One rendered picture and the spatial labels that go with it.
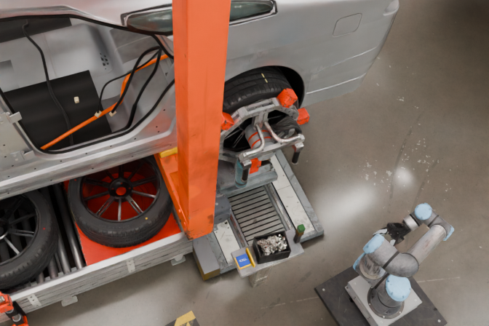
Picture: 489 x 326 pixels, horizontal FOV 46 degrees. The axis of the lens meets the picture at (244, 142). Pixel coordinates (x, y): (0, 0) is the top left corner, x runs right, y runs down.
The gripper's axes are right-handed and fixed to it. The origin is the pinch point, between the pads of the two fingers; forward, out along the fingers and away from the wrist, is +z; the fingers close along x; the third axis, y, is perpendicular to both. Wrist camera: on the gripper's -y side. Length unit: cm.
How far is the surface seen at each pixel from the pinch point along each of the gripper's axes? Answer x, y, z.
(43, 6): 73, -208, 47
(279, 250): 22, -24, 49
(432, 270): 7, 88, -15
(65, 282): 58, -80, 161
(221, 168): 111, -19, 58
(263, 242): 30, -30, 55
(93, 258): 74, -65, 148
